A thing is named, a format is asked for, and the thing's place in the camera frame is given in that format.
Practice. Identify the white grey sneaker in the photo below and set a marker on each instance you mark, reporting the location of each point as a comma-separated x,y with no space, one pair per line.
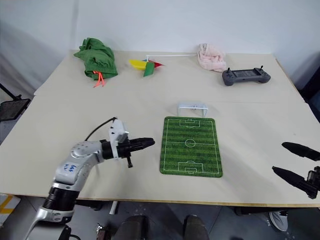
278,220

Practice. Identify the grey handheld game controller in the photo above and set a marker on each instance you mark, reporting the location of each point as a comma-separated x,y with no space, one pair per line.
246,76

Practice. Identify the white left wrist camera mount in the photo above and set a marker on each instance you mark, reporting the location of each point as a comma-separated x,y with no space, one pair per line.
117,130

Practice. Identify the black metal stand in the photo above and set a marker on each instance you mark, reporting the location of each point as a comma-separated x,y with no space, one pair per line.
11,107

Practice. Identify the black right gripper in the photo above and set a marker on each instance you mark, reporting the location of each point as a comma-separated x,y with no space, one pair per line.
313,182

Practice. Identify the pink crumpled towel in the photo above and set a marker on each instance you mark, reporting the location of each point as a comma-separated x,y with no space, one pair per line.
211,58

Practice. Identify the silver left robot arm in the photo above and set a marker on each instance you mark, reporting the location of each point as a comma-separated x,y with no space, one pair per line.
75,165

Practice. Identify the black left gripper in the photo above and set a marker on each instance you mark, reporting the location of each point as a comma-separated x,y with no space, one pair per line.
123,148

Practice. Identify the colourful pinwheel with white stick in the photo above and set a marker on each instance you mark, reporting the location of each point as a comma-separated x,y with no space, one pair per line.
147,65

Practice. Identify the green soccer field mat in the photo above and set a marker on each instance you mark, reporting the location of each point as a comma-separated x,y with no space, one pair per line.
191,146

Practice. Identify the dark rounded shape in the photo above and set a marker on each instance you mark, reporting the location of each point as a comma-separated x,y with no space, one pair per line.
196,228

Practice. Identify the white miniature soccer goal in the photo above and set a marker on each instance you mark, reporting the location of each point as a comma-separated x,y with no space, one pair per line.
192,107

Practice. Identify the white table leg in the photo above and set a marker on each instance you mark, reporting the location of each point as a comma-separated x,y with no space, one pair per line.
113,208

